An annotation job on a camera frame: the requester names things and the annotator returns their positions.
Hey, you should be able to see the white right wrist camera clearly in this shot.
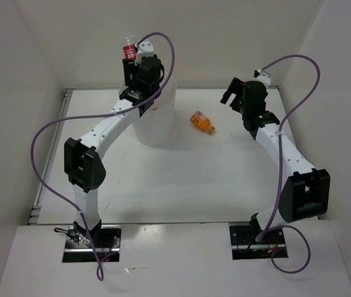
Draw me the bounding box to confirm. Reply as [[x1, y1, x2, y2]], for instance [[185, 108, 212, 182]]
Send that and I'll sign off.
[[253, 69, 272, 87]]

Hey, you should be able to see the orange juice bottle patterned label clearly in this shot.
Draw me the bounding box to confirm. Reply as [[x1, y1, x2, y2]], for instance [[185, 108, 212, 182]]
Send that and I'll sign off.
[[190, 111, 216, 135]]

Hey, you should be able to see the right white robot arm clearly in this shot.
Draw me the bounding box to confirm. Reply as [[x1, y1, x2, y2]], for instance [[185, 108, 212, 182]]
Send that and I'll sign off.
[[221, 77, 331, 243]]

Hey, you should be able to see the white octagonal bin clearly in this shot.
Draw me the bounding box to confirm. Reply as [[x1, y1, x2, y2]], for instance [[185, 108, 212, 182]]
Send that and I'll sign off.
[[132, 77, 177, 147]]

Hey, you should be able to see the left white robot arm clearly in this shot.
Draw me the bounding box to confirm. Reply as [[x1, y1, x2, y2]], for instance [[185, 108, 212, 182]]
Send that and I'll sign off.
[[64, 54, 164, 248]]

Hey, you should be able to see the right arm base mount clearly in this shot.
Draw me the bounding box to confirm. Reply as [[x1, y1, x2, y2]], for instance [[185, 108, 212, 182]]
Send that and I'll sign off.
[[229, 222, 288, 260]]

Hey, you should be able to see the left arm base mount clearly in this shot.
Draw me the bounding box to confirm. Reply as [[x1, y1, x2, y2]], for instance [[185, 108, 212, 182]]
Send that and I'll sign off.
[[53, 224, 123, 264]]

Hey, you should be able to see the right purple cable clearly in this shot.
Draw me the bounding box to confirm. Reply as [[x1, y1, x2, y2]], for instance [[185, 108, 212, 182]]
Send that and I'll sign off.
[[254, 54, 321, 275]]

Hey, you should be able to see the red label clear water bottle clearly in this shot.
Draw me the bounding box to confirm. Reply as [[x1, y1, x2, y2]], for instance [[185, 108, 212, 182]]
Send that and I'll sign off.
[[122, 35, 137, 60]]

